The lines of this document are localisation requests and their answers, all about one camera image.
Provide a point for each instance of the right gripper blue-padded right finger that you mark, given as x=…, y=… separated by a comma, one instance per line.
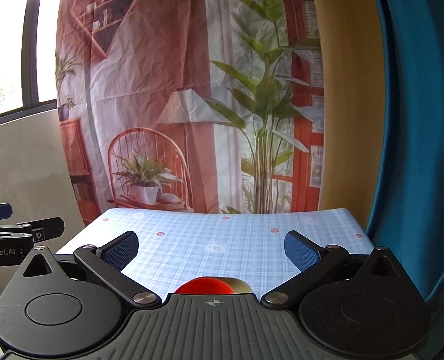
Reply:
x=315, y=263

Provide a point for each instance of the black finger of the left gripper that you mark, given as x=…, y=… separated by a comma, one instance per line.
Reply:
x=49, y=228

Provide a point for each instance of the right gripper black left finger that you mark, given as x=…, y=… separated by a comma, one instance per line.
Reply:
x=103, y=265

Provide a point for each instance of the green square plate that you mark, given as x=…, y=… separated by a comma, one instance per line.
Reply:
x=238, y=286

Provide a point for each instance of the red bowl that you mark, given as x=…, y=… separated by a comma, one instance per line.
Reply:
x=205, y=286

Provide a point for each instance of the blue plaid tablecloth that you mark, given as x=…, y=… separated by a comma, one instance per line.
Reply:
x=176, y=247

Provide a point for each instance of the teal curtain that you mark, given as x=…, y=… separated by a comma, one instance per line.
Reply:
x=407, y=215

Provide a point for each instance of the printed room scene backdrop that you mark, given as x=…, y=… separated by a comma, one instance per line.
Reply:
x=206, y=106

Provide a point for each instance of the black window frame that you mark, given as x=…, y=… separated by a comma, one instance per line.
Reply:
x=19, y=96

